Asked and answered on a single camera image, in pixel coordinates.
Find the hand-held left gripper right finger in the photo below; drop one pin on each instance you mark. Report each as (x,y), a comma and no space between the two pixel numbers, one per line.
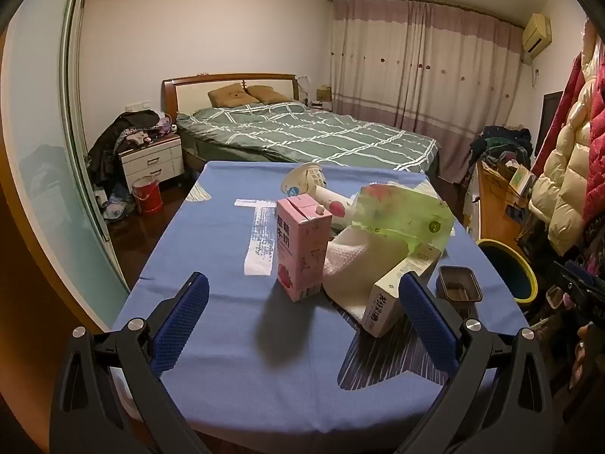
(427,321)

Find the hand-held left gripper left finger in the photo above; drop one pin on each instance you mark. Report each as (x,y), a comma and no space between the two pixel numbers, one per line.
(182,321)

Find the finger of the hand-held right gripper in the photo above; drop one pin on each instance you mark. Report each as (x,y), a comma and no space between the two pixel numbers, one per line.
(576,279)

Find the small white cardboard box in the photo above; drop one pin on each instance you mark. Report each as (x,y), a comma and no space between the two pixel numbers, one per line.
(385,302)

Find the brown plastic tray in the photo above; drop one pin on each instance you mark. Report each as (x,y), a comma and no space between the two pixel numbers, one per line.
(458,283)

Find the blue bin with yellow rim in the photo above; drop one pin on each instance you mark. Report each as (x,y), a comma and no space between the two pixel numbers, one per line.
(513,274)

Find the white paper towel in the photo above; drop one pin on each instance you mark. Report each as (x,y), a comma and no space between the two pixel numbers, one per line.
(352,269)

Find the green plastic bag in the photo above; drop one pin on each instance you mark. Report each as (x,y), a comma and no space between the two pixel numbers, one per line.
(401,215)

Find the pink milk carton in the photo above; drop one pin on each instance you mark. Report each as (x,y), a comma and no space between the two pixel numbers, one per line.
(302,246)

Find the blue tablecloth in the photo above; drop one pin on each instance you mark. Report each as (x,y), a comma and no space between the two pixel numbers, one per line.
(222,246)

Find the cream puffer jacket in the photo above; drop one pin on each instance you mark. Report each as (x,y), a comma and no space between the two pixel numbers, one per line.
(567,175)

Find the green box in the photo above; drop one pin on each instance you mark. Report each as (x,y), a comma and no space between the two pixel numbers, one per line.
(520,180)

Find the wooden desk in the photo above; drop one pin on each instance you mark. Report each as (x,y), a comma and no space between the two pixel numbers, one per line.
(494,198)

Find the red quilted jacket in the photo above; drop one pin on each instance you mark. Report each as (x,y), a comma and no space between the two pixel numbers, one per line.
(598,165)

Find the red bucket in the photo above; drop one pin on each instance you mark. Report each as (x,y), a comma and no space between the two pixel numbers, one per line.
(146,196)

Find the heap of clothes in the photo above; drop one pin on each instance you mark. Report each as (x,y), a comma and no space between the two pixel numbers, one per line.
(501,146)

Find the white paper cup apple print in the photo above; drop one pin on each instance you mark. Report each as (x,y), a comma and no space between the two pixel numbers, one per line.
(331,201)

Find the black television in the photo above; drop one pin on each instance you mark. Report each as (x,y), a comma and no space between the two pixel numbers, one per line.
(548,118)

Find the white nightstand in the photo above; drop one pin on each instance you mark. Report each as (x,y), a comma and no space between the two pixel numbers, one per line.
(151,161)

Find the dark red coat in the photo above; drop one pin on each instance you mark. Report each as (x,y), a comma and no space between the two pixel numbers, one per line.
(562,108)

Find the white yogurt cup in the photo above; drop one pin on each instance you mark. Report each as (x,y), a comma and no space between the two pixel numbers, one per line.
(305,179)

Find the pile of dark clothes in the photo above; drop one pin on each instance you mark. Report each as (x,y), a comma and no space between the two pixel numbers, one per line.
(113,142)

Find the glass sliding wardrobe door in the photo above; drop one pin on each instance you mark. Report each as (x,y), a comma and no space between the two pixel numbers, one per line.
(42,151)

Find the bed with green checked quilt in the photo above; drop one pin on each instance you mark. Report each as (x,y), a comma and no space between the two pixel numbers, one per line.
(307,135)

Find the wooden headboard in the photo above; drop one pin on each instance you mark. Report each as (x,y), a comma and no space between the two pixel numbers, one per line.
(189,94)

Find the brown pillow with face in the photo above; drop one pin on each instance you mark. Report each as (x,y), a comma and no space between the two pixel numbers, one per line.
(232,95)

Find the plain brown pillow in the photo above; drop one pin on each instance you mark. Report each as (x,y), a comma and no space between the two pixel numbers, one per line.
(269,93)

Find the beige air conditioner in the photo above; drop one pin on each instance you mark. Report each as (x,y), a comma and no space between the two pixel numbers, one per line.
(536,33)

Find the tissue box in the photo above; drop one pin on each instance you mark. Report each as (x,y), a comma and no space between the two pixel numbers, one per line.
(324,93)

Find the pink and cream curtain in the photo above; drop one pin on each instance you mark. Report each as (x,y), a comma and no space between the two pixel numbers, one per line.
(425,66)

